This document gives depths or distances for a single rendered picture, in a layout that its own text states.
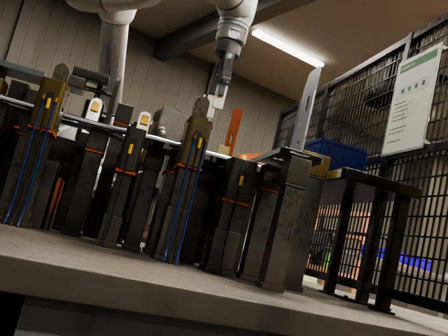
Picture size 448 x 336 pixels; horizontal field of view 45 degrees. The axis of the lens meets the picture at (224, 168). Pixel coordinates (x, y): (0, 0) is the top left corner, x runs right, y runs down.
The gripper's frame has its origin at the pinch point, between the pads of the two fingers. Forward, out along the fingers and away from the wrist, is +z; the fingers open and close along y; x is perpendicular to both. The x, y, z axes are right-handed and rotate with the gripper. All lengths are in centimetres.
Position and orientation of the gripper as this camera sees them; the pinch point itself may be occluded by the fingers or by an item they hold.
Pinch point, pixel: (213, 109)
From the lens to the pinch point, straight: 154.8
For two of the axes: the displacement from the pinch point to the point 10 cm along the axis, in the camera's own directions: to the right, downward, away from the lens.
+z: -2.3, 9.6, -1.4
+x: 9.5, 2.6, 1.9
